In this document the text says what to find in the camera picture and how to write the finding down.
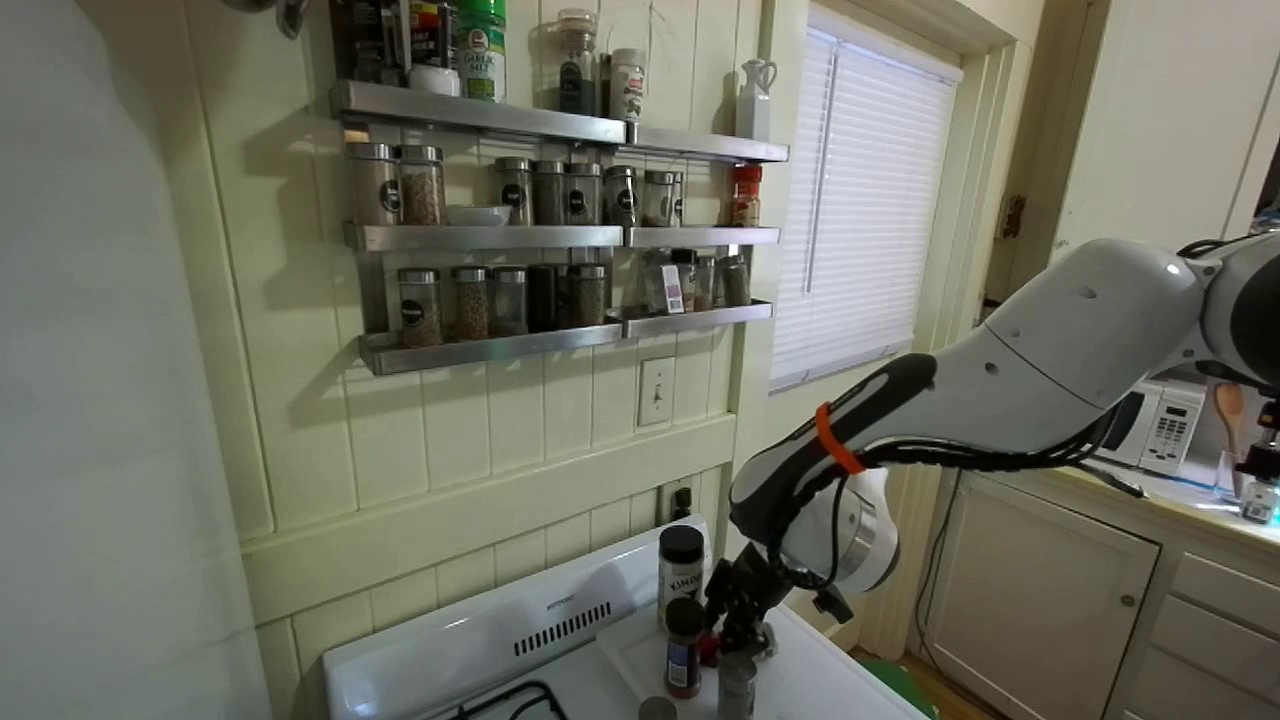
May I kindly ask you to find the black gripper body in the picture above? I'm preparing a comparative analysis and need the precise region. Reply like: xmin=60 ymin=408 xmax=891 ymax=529
xmin=703 ymin=550 xmax=811 ymax=633

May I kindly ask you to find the red capped spice bottle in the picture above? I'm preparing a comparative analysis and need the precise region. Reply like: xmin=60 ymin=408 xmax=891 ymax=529
xmin=694 ymin=627 xmax=753 ymax=660

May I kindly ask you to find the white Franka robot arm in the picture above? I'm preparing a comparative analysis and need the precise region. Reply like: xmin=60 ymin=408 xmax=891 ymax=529
xmin=708 ymin=231 xmax=1280 ymax=657

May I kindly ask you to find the small dark spice bottle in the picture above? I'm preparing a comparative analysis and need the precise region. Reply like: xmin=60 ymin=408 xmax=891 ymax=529
xmin=662 ymin=595 xmax=703 ymax=699

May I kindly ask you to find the tall black lid spice bottle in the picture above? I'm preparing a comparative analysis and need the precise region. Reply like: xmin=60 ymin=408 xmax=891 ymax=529
xmin=658 ymin=523 xmax=703 ymax=603

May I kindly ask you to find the white gas stove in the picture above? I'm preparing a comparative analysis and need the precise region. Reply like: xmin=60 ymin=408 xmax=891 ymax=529
xmin=324 ymin=534 xmax=924 ymax=720

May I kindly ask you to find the black stove burner grate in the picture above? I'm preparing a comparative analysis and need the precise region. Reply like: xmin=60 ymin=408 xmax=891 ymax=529
xmin=446 ymin=679 xmax=569 ymax=720

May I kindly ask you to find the white kitchen cabinet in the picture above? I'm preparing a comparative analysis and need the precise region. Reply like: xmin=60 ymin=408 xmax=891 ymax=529
xmin=914 ymin=472 xmax=1280 ymax=720

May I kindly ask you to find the white window blind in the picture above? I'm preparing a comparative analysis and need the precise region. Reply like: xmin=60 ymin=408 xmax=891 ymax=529
xmin=770 ymin=25 xmax=962 ymax=390

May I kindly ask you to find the white microwave oven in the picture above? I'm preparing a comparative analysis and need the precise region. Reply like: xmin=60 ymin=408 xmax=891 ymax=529
xmin=1090 ymin=381 xmax=1215 ymax=480

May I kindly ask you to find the metal wall spice rack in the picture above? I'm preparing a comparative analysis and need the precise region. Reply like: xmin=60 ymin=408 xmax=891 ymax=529
xmin=332 ymin=81 xmax=786 ymax=377

